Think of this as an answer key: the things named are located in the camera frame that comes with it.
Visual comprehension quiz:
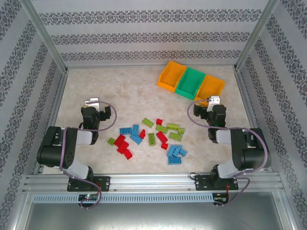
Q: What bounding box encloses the grey slotted cable duct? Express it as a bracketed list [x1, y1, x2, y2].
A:
[32, 193, 214, 203]

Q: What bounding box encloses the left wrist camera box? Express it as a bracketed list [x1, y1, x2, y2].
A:
[85, 97, 101, 111]

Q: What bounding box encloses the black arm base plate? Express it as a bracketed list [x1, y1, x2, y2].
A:
[67, 176, 111, 192]
[194, 174, 238, 191]

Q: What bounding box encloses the aluminium frame post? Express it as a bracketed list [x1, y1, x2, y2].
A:
[19, 0, 70, 74]
[233, 0, 287, 72]

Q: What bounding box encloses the aluminium mounting rail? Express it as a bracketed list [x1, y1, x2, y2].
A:
[23, 173, 286, 192]

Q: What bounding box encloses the aluminium side rail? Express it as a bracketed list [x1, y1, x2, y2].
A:
[32, 70, 69, 175]
[234, 67, 273, 172]

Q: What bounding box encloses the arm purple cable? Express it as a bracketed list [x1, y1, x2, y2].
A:
[187, 100, 268, 207]
[59, 101, 118, 209]

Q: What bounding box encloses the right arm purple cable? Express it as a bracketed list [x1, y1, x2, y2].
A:
[187, 100, 268, 207]

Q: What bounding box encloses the orange plastic bin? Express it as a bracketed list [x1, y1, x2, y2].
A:
[157, 60, 188, 92]
[193, 74, 226, 107]

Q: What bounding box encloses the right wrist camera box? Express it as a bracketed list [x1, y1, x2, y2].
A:
[207, 95, 222, 111]

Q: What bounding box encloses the green plastic bin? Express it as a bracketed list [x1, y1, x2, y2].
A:
[175, 67, 206, 101]

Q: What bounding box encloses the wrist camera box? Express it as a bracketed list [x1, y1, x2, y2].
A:
[85, 97, 101, 111]
[207, 95, 222, 111]

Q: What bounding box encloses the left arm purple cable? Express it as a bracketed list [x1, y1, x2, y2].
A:
[59, 101, 118, 209]

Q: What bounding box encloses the grey metal panel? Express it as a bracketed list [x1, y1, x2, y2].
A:
[14, 201, 295, 230]

